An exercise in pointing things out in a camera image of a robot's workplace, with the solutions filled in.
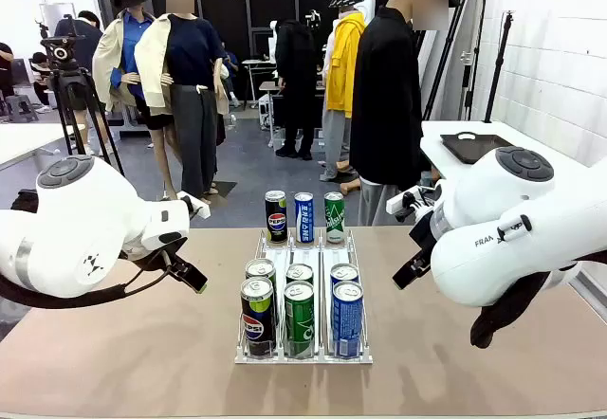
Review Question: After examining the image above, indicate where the mannequin with navy top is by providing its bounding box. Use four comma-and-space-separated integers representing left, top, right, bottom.
134, 0, 231, 205

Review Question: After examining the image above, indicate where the white side table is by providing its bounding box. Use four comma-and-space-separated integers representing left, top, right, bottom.
0, 122, 87, 172

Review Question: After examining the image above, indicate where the black Pepsi display can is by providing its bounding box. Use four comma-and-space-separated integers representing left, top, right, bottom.
264, 190, 289, 244

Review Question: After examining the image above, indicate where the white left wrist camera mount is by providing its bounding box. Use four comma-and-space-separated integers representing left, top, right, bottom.
176, 191, 212, 222

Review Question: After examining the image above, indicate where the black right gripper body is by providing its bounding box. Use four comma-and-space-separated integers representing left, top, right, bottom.
408, 209, 436, 269

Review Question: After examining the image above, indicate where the grey plastic stool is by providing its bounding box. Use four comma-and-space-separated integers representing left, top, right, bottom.
3, 94, 40, 124

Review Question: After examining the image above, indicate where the bystander in black t-shirt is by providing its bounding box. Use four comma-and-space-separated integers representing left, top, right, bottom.
0, 42, 16, 100

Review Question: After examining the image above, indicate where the mannequin with black hat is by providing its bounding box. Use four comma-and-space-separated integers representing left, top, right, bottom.
92, 0, 181, 202

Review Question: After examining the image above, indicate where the black left arm cable sleeve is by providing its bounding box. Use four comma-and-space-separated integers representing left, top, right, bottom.
0, 238, 191, 310

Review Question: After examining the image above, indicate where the bystander in dark navy shirt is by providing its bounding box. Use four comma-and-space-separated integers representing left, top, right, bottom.
53, 9, 104, 77

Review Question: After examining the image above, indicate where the mannequin with yellow hoodie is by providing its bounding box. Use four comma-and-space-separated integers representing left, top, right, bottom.
320, 0, 369, 184

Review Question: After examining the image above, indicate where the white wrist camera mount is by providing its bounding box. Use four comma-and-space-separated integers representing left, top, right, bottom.
176, 191, 212, 222
385, 186, 433, 224

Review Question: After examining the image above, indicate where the white plastic can rack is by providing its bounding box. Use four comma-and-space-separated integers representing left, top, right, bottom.
234, 228, 374, 366

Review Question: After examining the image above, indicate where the black backpack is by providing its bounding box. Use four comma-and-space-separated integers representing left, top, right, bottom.
10, 189, 40, 212

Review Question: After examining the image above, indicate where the green cider can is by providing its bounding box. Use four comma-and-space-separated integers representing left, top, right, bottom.
285, 263, 315, 288
283, 280, 316, 359

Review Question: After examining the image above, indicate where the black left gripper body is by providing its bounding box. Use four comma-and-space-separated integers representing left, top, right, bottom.
121, 236, 192, 273

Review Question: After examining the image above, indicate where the blue Pocari display can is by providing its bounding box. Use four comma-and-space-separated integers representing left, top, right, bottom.
293, 191, 316, 245

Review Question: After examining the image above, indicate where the bystander in black hoodie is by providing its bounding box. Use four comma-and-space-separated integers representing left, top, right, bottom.
273, 17, 320, 161

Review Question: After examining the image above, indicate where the green Chilsung display can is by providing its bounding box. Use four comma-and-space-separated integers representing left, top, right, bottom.
323, 191, 346, 245

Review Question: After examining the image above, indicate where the black serving tray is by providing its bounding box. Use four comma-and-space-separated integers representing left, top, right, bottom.
439, 132, 516, 165

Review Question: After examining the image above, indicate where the large white table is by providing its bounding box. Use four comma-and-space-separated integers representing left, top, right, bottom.
419, 119, 607, 188

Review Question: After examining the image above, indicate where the seated bystander with striped shirt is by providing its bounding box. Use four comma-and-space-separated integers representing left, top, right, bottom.
29, 51, 54, 110

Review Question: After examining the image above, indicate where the thin black light stand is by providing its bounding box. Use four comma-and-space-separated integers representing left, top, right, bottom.
483, 9, 517, 124

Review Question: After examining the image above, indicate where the tall black leaning stand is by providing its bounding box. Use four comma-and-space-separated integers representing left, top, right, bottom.
421, 0, 492, 121

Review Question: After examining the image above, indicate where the black camera tripod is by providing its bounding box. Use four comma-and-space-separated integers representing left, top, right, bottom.
48, 68, 126, 177

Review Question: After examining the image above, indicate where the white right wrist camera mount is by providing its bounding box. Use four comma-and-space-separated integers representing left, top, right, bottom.
385, 186, 433, 224

